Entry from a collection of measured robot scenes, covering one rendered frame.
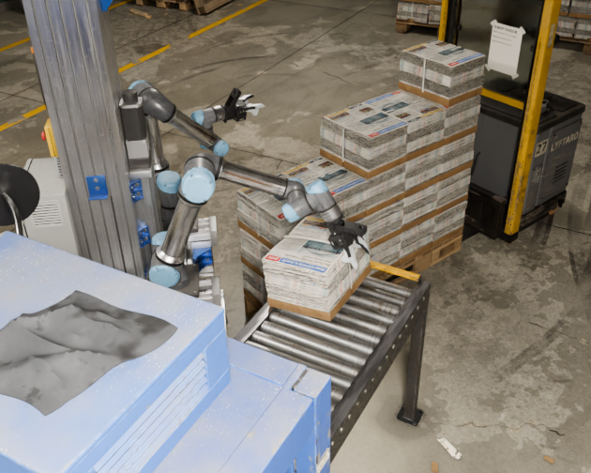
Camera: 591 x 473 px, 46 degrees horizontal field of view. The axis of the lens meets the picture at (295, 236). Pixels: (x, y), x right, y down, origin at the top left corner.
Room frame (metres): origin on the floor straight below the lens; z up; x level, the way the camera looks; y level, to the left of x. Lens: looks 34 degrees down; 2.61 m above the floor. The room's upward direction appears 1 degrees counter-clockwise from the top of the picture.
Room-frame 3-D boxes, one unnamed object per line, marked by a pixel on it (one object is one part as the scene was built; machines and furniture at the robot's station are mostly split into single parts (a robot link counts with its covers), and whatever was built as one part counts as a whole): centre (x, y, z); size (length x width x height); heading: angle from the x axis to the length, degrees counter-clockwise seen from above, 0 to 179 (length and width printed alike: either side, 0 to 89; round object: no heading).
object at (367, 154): (3.39, -0.37, 0.95); 0.38 x 0.29 x 0.23; 39
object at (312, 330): (2.05, -0.09, 0.77); 0.47 x 0.05 x 0.05; 60
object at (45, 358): (0.94, 0.42, 1.78); 0.32 x 0.28 x 0.05; 60
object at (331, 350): (1.99, -0.06, 0.77); 0.47 x 0.05 x 0.05; 60
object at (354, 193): (3.31, -0.27, 0.42); 1.17 x 0.39 x 0.83; 128
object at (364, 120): (3.38, -0.38, 1.06); 0.37 x 0.29 x 0.01; 39
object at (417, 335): (2.31, -0.53, 0.34); 0.06 x 0.06 x 0.68; 60
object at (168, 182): (2.86, 0.58, 0.98); 0.13 x 0.12 x 0.14; 32
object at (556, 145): (4.25, -1.47, 0.40); 0.69 x 0.55 x 0.80; 38
